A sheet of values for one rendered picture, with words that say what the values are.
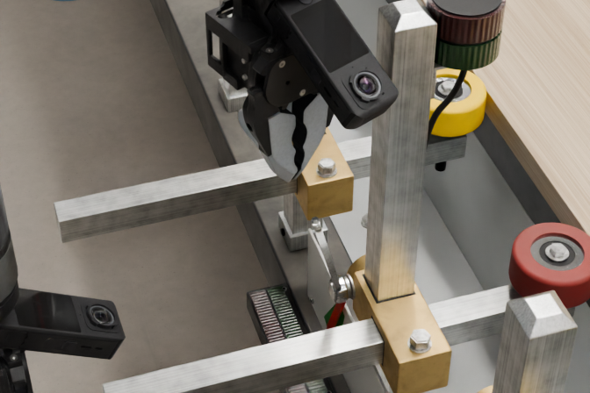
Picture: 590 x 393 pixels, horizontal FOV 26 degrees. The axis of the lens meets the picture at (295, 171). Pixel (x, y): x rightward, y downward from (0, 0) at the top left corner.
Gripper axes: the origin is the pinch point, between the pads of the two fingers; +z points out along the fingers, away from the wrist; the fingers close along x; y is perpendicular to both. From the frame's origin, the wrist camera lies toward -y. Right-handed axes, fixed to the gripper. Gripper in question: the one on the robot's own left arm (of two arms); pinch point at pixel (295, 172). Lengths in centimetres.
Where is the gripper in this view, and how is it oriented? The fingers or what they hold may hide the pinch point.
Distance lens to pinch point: 107.3
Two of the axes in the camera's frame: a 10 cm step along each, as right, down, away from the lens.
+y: -6.1, -5.2, 5.9
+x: -7.9, 4.1, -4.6
